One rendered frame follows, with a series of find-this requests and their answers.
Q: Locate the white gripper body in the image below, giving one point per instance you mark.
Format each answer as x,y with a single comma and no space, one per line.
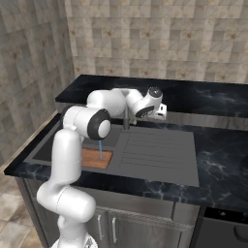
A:
161,109

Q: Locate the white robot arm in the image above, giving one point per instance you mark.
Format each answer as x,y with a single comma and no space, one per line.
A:
69,151

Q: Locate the dark grey sink faucet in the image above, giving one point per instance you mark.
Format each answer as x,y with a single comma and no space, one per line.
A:
126,121

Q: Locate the grey sink with drainboard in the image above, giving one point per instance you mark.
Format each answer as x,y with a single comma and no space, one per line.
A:
155,151

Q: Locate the blue water stream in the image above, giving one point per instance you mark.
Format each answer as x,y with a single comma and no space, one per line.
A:
100,150

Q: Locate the brown wooden cutting board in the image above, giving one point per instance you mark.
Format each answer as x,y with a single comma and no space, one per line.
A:
93,159

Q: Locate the grey panel under sink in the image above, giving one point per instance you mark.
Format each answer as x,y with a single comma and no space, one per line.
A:
135,200

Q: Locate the grey cupboard door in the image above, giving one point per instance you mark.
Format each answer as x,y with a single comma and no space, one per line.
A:
145,232
97,231

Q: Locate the black dishwasher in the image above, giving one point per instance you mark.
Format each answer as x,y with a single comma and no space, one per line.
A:
223,229

